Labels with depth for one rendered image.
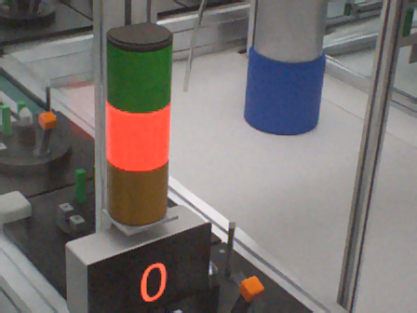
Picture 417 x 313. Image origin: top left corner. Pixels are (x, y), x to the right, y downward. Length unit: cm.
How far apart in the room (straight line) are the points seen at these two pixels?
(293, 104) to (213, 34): 46
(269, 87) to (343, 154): 19
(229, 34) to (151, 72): 151
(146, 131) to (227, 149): 102
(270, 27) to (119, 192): 103
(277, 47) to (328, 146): 22
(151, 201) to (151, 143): 5
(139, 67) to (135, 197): 11
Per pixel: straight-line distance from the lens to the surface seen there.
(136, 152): 67
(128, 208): 69
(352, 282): 114
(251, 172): 160
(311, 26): 168
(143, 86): 64
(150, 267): 73
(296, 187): 157
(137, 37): 64
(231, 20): 214
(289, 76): 169
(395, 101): 194
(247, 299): 97
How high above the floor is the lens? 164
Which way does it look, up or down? 29 degrees down
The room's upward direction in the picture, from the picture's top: 3 degrees clockwise
